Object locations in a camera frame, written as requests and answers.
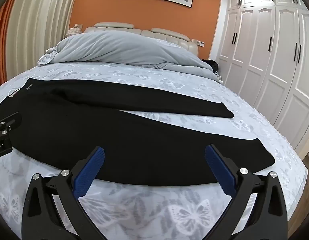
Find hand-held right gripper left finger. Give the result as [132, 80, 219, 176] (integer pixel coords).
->
[21, 146, 106, 240]

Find cream padded headboard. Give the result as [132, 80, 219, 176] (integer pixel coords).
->
[84, 22, 198, 55]

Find bed with butterfly print sheet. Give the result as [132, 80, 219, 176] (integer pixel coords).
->
[0, 21, 308, 240]

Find patterned pillow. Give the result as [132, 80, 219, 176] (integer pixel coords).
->
[37, 46, 58, 67]

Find black bag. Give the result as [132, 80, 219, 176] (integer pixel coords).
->
[202, 59, 220, 73]

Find white wardrobe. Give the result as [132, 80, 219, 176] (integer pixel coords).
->
[217, 0, 309, 157]

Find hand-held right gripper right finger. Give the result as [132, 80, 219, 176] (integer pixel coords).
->
[205, 144, 289, 240]

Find white bedside ornament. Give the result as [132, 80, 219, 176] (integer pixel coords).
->
[67, 24, 82, 37]

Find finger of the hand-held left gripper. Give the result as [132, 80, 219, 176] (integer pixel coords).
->
[0, 112, 22, 136]

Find striped curtain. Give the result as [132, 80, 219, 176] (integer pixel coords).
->
[0, 0, 82, 88]

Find black pants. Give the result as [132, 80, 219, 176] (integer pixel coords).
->
[0, 78, 275, 187]

